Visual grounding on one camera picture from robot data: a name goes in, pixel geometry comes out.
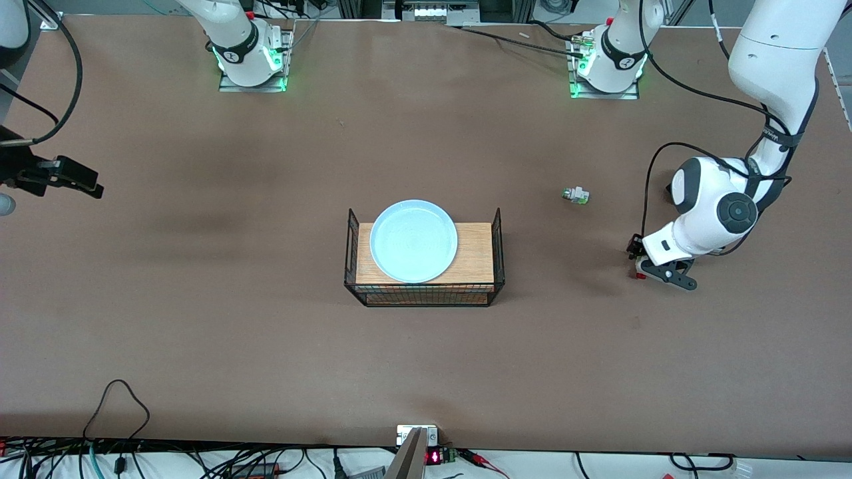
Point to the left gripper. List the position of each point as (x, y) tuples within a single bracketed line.
[(636, 246)]

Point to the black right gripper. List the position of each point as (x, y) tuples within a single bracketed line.
[(18, 169)]

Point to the red push button switch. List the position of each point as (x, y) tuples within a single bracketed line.
[(639, 275)]

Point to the light blue round plate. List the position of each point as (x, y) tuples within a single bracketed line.
[(413, 241)]

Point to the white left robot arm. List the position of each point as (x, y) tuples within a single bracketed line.
[(772, 60)]

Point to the wooden board shelf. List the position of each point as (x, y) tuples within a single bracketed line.
[(476, 256)]

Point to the red LED display module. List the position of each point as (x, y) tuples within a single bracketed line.
[(436, 456)]

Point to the black power adapter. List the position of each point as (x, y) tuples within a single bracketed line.
[(256, 470)]

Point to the green push button switch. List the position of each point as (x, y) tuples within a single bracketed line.
[(576, 195)]

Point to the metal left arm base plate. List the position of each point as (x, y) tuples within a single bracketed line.
[(574, 73)]

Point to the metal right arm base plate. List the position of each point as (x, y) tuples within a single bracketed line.
[(287, 46)]

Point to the white stand bracket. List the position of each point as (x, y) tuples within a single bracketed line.
[(403, 434)]

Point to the grey camera stand bar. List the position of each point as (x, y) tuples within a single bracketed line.
[(407, 459)]

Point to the aluminium frame structure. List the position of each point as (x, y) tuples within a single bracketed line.
[(432, 10)]

